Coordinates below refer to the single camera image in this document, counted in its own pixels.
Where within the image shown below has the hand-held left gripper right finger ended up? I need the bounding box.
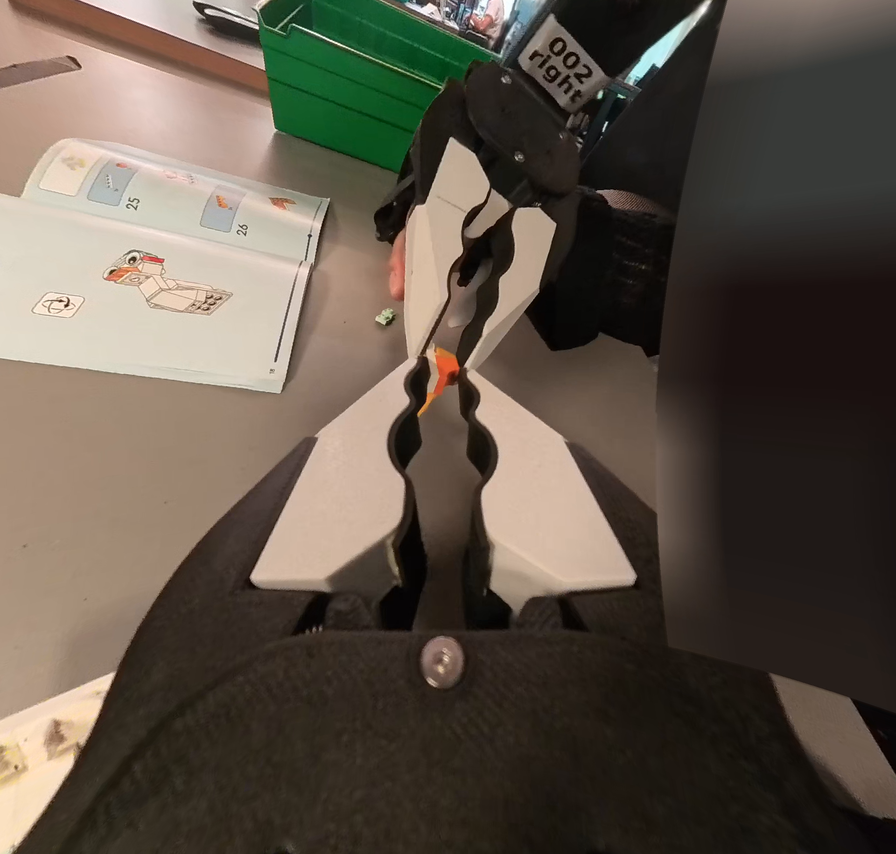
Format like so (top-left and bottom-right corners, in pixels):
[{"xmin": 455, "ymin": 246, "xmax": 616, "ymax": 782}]
[{"xmin": 458, "ymin": 368, "xmax": 638, "ymax": 617}]

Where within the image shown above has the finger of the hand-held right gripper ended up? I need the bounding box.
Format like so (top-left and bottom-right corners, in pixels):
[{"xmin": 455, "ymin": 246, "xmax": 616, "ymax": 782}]
[
  {"xmin": 448, "ymin": 200, "xmax": 560, "ymax": 374},
  {"xmin": 405, "ymin": 137, "xmax": 494, "ymax": 360}
]

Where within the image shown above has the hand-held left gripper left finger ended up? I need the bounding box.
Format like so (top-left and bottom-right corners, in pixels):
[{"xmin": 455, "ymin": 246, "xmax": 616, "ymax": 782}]
[{"xmin": 248, "ymin": 356, "xmax": 429, "ymax": 613}]

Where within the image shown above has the orange lego piece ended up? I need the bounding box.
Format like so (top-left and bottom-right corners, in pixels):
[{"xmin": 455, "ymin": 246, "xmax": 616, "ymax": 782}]
[{"xmin": 416, "ymin": 342, "xmax": 464, "ymax": 419}]

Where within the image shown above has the lego instruction booklet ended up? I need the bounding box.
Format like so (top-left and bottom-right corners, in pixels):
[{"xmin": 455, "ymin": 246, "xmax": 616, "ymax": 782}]
[{"xmin": 0, "ymin": 138, "xmax": 331, "ymax": 395}]

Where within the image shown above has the person's right hand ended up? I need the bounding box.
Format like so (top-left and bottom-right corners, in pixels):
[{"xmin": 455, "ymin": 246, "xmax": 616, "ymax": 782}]
[{"xmin": 374, "ymin": 186, "xmax": 666, "ymax": 360}]

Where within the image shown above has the green plastic bin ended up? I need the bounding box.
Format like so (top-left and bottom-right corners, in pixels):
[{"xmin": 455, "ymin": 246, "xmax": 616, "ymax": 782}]
[{"xmin": 253, "ymin": 0, "xmax": 505, "ymax": 173}]

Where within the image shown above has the black white object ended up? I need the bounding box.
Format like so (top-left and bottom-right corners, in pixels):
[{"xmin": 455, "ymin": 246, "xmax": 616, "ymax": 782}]
[{"xmin": 192, "ymin": 0, "xmax": 261, "ymax": 31}]

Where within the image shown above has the grey table with wooden edge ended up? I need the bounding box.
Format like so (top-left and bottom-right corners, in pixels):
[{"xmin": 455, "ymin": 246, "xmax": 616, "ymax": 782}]
[{"xmin": 0, "ymin": 0, "xmax": 281, "ymax": 92}]

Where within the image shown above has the black flat strip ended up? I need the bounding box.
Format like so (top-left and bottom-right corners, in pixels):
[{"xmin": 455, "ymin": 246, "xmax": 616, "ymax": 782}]
[{"xmin": 0, "ymin": 56, "xmax": 83, "ymax": 90}]

